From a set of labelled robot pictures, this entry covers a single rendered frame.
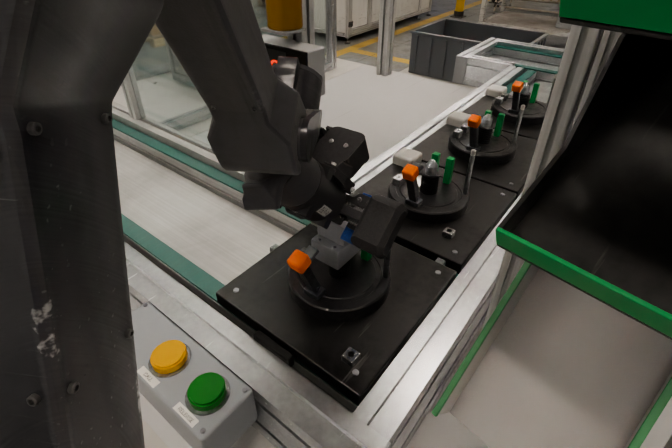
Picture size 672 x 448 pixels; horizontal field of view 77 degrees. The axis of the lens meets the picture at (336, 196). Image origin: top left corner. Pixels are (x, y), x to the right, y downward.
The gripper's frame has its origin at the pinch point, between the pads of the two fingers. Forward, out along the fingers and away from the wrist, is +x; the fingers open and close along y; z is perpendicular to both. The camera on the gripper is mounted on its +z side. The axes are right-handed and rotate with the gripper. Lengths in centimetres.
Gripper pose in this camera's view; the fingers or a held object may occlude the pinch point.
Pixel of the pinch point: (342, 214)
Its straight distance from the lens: 53.3
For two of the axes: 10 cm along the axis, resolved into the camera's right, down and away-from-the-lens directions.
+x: 4.0, 3.2, 8.6
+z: 4.6, -8.8, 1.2
